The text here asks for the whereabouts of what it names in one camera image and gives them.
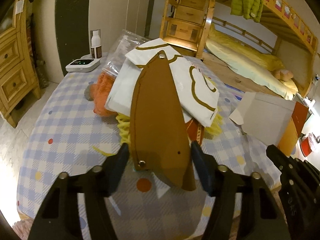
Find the brown leather sheath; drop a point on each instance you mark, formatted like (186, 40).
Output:
(158, 134)

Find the wooden stair drawers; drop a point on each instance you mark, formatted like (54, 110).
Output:
(186, 24)

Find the white paper bag brown lines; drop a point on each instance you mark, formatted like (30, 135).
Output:
(197, 95)

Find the grey cardboard box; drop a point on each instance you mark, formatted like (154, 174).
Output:
(270, 119)

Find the white brown spray bottle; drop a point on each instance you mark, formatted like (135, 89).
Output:
(96, 47)

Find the wooden drawer cabinet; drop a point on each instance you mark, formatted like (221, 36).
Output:
(18, 74)

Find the white wardrobe with round holes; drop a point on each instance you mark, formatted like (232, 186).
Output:
(113, 16)

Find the plush toy on bed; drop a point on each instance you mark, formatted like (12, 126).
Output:
(282, 75)

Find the blue checkered table cloth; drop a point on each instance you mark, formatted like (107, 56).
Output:
(68, 136)

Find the white digital device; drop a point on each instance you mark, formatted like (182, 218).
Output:
(83, 65)

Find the wooden bunk bed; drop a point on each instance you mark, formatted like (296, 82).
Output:
(282, 20)

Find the red Ultraman toy box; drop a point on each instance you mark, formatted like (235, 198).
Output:
(195, 131)

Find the yellow bed quilt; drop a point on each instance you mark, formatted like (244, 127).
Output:
(250, 63)

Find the clear plastic packaging bag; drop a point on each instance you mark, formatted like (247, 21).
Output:
(113, 61)

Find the green puffer jacket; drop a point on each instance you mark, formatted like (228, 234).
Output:
(248, 9)

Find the orange knitted wool item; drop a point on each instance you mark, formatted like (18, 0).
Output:
(98, 93)

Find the red small bucket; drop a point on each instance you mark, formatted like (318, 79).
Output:
(310, 144)

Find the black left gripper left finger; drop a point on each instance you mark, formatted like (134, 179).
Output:
(58, 216)

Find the yellow yarn mop head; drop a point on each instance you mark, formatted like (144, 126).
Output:
(124, 123)

